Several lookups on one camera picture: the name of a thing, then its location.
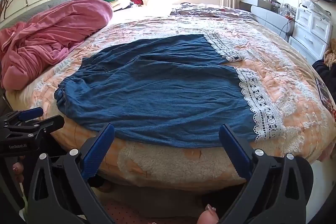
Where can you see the tan fluffy cloth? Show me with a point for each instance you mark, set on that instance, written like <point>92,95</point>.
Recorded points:
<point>331,54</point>

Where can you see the peach bedspread with white bear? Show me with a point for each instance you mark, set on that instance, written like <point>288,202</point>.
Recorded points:
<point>162,161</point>

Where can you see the grey dresser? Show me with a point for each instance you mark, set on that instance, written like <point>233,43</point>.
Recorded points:
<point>270,18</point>

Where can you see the smartphone on bed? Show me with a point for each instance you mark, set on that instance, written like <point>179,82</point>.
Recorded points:
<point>324,94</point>

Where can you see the pink blanket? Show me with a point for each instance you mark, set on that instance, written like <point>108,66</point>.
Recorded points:
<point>52,37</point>

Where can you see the blue pants with lace hems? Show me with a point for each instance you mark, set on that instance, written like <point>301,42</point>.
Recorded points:
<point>157,87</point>

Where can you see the white drawer cabinet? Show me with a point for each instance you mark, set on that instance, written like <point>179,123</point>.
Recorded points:
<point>309,32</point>

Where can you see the red dotted mat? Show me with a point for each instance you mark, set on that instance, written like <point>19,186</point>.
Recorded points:
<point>123,213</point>

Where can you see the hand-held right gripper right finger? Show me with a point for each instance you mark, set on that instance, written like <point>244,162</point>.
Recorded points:
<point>235,150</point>

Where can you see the clear plastic bag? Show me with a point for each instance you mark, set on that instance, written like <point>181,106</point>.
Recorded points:
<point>313,6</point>

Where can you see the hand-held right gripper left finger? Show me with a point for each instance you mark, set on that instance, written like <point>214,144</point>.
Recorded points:
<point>97,150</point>

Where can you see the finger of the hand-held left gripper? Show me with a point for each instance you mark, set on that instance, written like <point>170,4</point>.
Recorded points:
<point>53,123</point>
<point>31,113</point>

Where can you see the person's left hand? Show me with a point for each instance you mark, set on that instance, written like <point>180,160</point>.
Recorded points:
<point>18,170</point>

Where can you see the person's right hand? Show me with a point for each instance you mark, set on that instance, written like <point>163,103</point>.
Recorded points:
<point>207,216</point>

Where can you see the cluster of cosmetic bottles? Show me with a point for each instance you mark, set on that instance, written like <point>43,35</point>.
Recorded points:
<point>284,10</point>

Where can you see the dark clothes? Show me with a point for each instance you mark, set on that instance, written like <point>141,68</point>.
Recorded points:
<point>324,73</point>

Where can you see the grey headboard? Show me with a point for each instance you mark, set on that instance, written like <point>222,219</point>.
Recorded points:
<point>39,5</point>

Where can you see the grey purple quilt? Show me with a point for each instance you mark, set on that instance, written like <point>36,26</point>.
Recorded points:
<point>210,11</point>

